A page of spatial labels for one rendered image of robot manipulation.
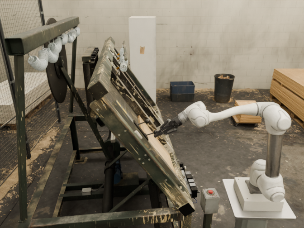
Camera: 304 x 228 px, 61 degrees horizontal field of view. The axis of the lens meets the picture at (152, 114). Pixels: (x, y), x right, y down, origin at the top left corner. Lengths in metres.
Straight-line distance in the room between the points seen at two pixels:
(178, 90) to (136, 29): 1.84
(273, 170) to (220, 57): 5.70
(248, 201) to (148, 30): 4.40
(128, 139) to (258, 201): 1.24
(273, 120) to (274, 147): 0.24
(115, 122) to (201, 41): 5.91
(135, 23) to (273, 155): 4.51
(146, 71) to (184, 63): 1.71
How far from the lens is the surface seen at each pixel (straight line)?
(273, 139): 2.04
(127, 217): 2.25
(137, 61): 6.04
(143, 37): 5.94
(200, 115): 1.75
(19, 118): 1.85
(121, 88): 2.43
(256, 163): 2.40
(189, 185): 2.61
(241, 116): 5.47
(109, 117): 1.73
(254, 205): 2.45
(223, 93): 6.70
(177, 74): 7.55
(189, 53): 7.45
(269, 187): 2.23
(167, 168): 2.27
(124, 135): 1.79
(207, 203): 2.27
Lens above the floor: 2.38
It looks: 24 degrees down
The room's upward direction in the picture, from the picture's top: straight up
